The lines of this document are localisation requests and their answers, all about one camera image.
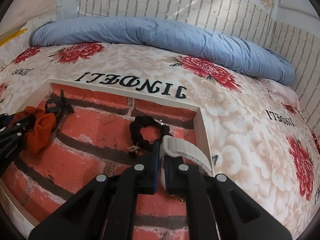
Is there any orange fabric scrunchie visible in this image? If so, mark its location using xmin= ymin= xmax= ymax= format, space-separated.
xmin=8 ymin=106 xmax=56 ymax=158

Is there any white watch band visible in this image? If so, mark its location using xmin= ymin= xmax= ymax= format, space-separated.
xmin=159 ymin=135 xmax=212 ymax=189

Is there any black scrunchie with charm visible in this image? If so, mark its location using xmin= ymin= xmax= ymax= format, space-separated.
xmin=127 ymin=115 xmax=172 ymax=158

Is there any yellow wooden strip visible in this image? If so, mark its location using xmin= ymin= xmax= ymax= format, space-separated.
xmin=0 ymin=22 xmax=28 ymax=46

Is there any white tray brick-pattern base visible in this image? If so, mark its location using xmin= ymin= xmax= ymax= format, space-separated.
xmin=1 ymin=80 xmax=211 ymax=239

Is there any floral plush bed blanket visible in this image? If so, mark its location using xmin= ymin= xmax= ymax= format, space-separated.
xmin=0 ymin=17 xmax=320 ymax=240

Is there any blue folded quilt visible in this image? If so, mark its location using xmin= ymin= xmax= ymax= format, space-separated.
xmin=29 ymin=16 xmax=295 ymax=86

